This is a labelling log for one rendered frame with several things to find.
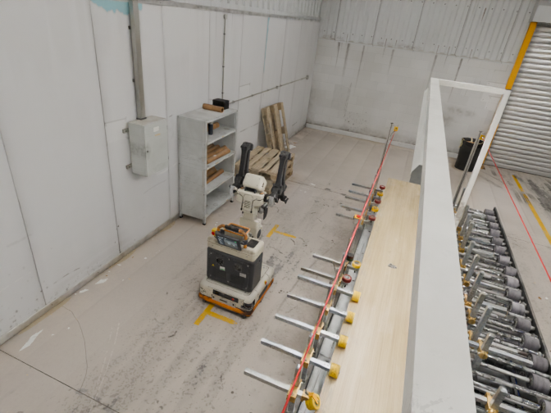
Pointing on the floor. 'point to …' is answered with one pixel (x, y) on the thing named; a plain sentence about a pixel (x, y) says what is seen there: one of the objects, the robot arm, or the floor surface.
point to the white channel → (440, 276)
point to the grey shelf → (187, 192)
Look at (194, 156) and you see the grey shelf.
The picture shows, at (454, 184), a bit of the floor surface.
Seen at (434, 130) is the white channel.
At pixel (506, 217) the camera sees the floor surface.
